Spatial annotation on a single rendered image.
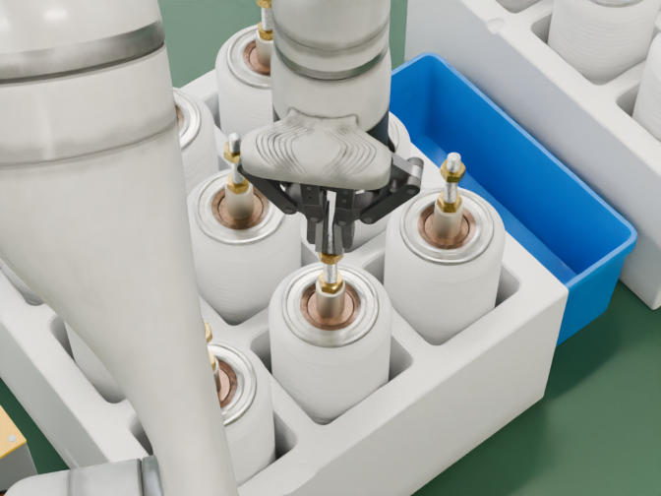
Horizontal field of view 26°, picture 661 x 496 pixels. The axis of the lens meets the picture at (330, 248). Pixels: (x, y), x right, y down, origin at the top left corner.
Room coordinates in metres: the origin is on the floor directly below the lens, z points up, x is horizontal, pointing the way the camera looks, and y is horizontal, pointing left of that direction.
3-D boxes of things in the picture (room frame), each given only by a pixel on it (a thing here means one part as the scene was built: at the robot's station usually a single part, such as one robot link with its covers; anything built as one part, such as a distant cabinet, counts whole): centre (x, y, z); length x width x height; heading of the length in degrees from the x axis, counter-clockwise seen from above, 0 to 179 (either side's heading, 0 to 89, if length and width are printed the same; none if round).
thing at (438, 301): (0.68, -0.09, 0.16); 0.10 x 0.10 x 0.18
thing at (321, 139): (0.59, 0.00, 0.52); 0.11 x 0.09 x 0.06; 171
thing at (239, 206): (0.70, 0.07, 0.26); 0.02 x 0.02 x 0.03
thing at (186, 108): (0.79, 0.15, 0.25); 0.08 x 0.08 x 0.01
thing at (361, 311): (0.61, 0.00, 0.25); 0.08 x 0.08 x 0.01
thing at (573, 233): (0.85, -0.15, 0.06); 0.30 x 0.11 x 0.12; 38
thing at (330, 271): (0.61, 0.00, 0.30); 0.01 x 0.01 x 0.08
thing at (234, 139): (0.70, 0.07, 0.30); 0.01 x 0.01 x 0.08
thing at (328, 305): (0.61, 0.00, 0.26); 0.02 x 0.02 x 0.03
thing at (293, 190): (0.61, 0.02, 0.36); 0.03 x 0.01 x 0.05; 81
